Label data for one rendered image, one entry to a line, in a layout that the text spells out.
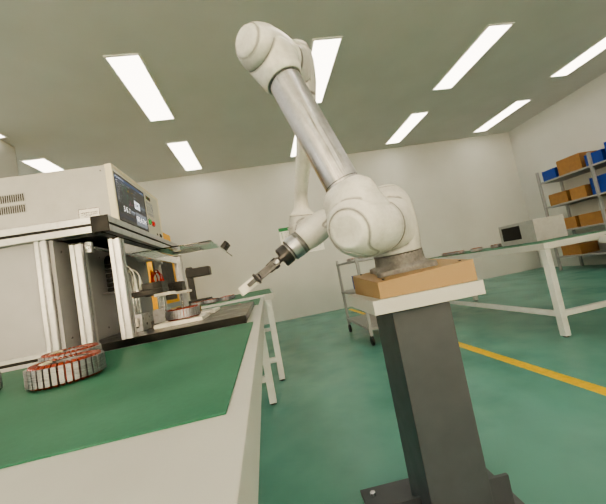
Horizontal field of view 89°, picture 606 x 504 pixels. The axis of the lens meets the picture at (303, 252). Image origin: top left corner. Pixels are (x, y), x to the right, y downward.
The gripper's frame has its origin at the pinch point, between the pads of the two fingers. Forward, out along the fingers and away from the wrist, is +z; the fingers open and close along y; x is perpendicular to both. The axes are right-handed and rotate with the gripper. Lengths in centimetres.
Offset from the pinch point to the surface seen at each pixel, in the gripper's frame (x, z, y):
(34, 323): 28, 46, -21
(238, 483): -10, 1, -93
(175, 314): 8.1, 21.9, -5.5
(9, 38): 298, 24, 162
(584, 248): -338, -490, 388
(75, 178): 61, 17, -8
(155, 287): 19.5, 21.8, -3.2
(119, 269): 26.0, 21.4, -20.4
